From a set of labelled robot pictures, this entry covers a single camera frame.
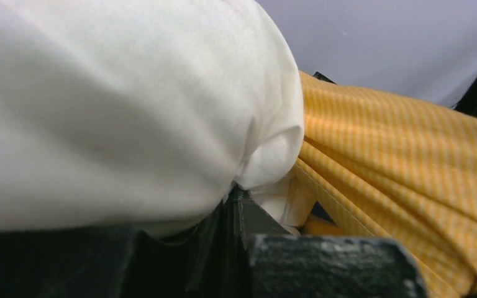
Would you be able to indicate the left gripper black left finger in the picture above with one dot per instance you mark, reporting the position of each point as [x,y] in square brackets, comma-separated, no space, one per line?
[116,261]

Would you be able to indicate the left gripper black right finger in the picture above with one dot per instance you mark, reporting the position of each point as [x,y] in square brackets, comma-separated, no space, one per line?
[265,260]

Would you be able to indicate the yellow and blue pillowcase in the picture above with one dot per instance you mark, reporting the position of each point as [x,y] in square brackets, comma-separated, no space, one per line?
[387,166]

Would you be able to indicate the white pillow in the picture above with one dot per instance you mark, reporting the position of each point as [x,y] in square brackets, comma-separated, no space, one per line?
[141,112]

